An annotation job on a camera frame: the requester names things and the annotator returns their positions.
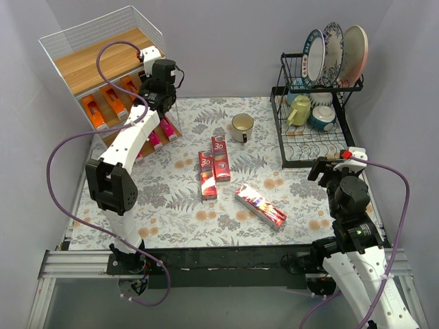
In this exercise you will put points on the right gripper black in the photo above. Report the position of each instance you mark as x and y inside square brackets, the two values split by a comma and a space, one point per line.
[317, 168]

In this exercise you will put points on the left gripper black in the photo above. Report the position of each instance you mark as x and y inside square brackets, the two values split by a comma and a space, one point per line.
[168, 103]

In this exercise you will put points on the orange toothpaste box top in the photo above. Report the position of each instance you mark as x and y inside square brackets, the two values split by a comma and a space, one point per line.
[128, 84]

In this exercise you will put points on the orange toothpaste box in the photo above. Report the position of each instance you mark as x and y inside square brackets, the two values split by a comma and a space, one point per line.
[114, 101]
[142, 76]
[93, 112]
[128, 84]

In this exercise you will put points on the red 3D toothpaste box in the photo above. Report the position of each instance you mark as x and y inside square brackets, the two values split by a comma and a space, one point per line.
[220, 159]
[207, 176]
[260, 206]

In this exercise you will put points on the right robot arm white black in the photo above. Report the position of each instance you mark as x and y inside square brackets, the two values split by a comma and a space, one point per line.
[355, 255]

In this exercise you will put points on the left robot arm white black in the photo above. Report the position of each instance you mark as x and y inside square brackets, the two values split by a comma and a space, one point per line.
[109, 180]

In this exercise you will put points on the teal white bowl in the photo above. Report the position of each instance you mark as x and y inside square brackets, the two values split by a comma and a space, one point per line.
[322, 118]

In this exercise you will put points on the yellow green mug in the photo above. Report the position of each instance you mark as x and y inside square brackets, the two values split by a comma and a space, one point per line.
[300, 111]

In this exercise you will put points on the white blue patterned bowl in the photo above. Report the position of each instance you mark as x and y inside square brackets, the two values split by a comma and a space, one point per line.
[320, 99]

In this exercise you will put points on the light blue cup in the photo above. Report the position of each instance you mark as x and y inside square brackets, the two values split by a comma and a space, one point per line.
[294, 89]

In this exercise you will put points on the floral table mat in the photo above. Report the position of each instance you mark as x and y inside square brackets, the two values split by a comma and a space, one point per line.
[170, 211]

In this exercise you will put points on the white plate blue rim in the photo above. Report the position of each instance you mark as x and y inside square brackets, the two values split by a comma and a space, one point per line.
[313, 55]

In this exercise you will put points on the blue floral plate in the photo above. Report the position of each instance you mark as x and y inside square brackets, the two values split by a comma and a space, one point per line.
[334, 53]

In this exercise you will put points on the cream pink plate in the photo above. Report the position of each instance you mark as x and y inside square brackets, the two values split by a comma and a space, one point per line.
[355, 56]

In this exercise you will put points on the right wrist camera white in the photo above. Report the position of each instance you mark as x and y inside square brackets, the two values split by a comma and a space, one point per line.
[353, 159]

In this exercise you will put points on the black wire dish rack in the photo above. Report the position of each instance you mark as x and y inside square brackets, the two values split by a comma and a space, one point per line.
[300, 145]

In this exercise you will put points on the white wire wooden shelf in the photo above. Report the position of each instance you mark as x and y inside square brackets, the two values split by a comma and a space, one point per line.
[100, 52]

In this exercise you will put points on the cream mug black handle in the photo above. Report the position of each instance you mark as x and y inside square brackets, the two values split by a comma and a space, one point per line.
[242, 125]

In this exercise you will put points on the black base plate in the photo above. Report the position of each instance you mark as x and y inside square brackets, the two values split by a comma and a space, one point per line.
[289, 266]

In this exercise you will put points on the aluminium frame rail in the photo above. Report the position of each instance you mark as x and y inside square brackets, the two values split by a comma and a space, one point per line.
[77, 265]

